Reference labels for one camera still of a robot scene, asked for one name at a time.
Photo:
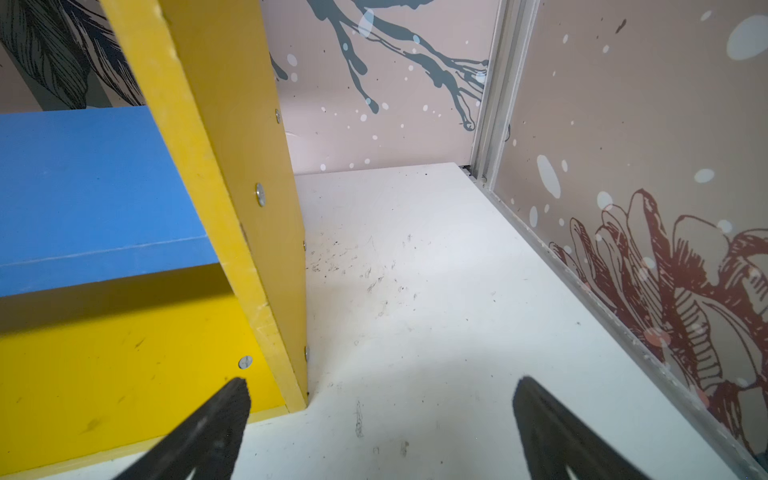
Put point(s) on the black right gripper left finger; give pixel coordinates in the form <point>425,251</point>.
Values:
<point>206,445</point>

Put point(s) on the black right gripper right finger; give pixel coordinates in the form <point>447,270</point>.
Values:
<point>558,445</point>

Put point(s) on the yellow blue pink bookshelf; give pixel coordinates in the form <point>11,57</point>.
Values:
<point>152,243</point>

